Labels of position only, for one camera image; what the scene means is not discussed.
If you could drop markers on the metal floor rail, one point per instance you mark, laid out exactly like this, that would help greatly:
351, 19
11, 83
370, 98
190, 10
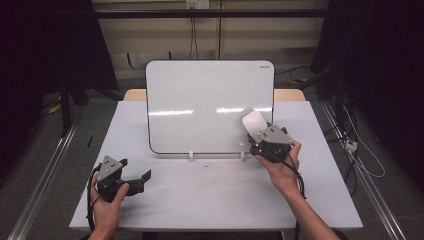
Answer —
366, 186
43, 180

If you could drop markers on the person's right hand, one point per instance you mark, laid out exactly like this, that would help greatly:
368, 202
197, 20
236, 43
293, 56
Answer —
285, 175

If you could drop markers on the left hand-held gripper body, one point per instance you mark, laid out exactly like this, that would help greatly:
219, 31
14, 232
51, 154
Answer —
108, 171

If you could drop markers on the black marker pen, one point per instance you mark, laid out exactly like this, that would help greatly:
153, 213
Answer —
90, 141

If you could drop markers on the white wall socket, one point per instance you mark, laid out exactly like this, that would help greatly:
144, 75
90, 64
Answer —
197, 4

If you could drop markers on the white whiteboard eraser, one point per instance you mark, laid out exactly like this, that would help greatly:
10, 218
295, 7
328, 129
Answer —
254, 122

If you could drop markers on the black horizontal bar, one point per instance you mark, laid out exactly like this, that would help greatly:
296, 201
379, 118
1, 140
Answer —
150, 13

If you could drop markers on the person's left hand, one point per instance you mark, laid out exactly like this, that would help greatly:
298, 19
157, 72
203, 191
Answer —
105, 215

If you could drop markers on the wooden table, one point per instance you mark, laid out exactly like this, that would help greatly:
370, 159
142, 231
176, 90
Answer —
135, 95

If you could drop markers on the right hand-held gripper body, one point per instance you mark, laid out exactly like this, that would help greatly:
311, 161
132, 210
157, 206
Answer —
275, 140

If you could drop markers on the white magnetic whiteboard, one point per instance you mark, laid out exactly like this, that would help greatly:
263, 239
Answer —
200, 100

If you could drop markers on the white whiteboard support clip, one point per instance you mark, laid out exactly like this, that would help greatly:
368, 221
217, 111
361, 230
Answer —
191, 154
243, 155

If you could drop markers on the white power strip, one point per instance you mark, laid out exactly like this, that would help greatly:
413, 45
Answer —
351, 145

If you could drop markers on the black metal stand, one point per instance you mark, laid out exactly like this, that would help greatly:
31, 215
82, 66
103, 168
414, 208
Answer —
66, 106
338, 96

